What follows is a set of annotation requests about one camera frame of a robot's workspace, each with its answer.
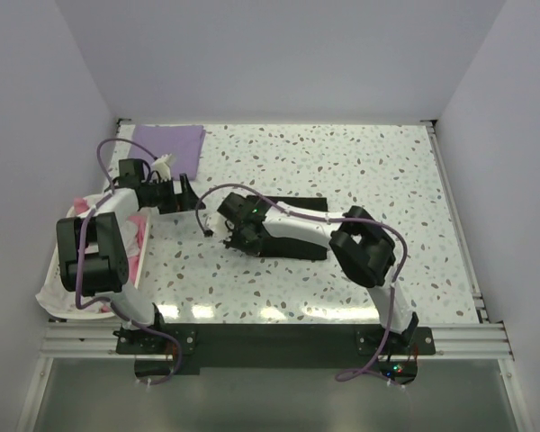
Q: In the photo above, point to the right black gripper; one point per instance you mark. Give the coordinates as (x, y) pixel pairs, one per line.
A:
(232, 241)

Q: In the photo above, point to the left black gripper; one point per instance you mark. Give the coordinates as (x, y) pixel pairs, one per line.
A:
(186, 200)

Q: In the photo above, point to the black t shirt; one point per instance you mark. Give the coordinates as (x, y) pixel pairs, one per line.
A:
(294, 242)

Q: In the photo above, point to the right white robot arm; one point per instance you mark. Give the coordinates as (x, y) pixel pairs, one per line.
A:
(370, 253)

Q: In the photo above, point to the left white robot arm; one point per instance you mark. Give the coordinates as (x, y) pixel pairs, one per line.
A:
(92, 255)

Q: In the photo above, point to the folded purple t shirt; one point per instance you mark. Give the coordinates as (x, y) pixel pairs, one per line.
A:
(185, 143)

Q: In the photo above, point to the pink t shirt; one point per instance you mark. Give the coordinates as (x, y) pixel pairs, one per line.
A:
(135, 229)

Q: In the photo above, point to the white t shirt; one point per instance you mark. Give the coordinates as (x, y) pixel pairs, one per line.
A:
(53, 297)

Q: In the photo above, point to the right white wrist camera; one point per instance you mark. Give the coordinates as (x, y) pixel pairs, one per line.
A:
(216, 224)

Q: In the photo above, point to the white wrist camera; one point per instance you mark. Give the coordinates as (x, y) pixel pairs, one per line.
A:
(216, 224)
(162, 166)

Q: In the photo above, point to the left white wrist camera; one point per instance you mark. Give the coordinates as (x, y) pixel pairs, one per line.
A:
(162, 166)

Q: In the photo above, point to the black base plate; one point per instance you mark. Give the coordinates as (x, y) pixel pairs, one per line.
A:
(350, 349)

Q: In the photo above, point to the aluminium frame rail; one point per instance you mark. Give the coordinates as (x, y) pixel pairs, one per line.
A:
(94, 339)

